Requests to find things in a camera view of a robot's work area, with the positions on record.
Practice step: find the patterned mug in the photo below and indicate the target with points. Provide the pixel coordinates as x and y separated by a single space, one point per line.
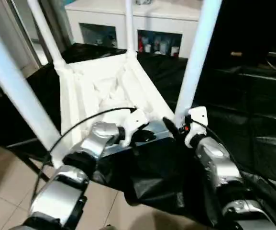
143 1

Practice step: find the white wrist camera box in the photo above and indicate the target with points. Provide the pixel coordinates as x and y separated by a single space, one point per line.
135 119
197 119

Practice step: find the small yellow label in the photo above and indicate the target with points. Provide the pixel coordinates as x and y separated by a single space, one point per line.
236 53

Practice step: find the black shiny mat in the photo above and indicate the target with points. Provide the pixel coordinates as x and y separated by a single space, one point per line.
235 107

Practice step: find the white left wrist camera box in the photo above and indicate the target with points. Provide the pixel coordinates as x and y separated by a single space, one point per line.
135 119

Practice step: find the white glass-door cabinet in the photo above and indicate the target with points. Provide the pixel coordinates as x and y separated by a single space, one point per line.
99 14

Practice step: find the white plastic table top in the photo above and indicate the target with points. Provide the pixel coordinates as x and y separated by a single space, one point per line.
104 83

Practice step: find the glass door with grey frame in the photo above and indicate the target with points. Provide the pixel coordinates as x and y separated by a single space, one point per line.
13 33

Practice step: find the grey curtain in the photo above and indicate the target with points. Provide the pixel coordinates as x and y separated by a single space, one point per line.
56 21

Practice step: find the black table frame leg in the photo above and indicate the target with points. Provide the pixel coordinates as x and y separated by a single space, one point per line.
32 165

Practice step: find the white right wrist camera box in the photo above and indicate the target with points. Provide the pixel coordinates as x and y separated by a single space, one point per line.
197 119

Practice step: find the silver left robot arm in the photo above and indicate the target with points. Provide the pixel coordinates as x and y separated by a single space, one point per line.
97 141

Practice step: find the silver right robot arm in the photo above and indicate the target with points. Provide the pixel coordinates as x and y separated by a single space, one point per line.
214 158

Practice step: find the red bottle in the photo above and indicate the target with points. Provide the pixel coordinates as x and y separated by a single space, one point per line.
140 45

